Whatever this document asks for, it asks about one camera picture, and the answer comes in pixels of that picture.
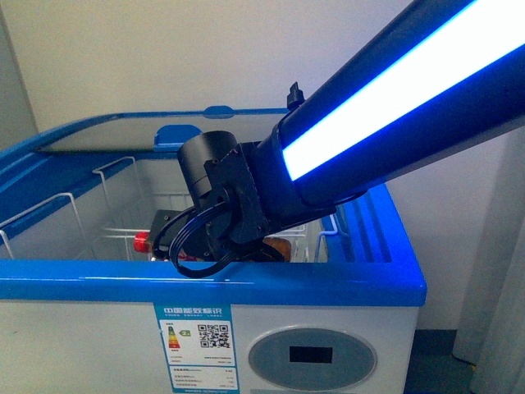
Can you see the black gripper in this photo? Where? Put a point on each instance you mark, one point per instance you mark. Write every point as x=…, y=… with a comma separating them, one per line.
x=190, y=235

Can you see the red tea drink bottle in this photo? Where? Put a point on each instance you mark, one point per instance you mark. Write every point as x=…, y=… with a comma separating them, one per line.
x=282, y=245

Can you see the glass sliding freezer lid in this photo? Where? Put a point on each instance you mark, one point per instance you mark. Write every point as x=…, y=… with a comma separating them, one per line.
x=135, y=131

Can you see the black robot arm blue light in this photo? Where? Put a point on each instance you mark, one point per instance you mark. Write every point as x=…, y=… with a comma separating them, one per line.
x=442, y=76

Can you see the blue energy label sticker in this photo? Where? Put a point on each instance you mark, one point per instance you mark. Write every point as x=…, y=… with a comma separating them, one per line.
x=199, y=347

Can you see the white blue chest freezer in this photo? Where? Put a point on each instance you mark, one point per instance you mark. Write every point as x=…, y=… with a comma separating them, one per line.
x=89, y=326

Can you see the grey round control panel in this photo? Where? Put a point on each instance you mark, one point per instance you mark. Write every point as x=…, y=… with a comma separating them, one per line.
x=312, y=359

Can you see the white wire freezer basket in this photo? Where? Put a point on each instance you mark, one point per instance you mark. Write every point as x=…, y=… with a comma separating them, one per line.
x=100, y=223

